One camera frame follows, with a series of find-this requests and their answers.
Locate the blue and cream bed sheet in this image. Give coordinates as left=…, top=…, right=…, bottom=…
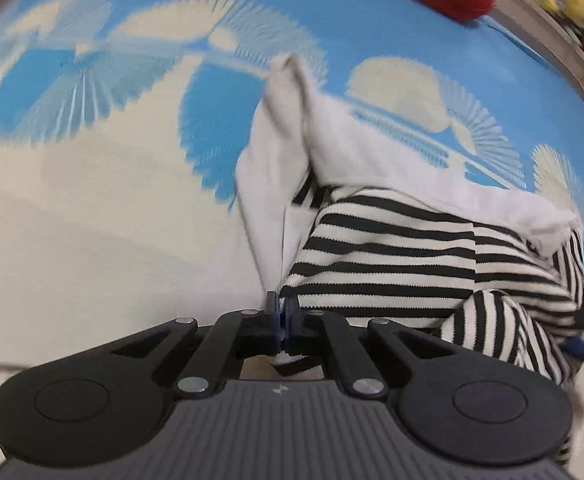
left=0, top=0, right=584, bottom=480

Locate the striped hooded top white vest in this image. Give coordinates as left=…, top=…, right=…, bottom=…
left=234, top=52, right=584, bottom=468

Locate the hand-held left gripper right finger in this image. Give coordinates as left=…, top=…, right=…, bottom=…
left=283, top=295, right=454, bottom=399

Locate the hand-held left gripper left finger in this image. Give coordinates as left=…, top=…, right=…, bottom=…
left=106, top=290, right=285, bottom=399

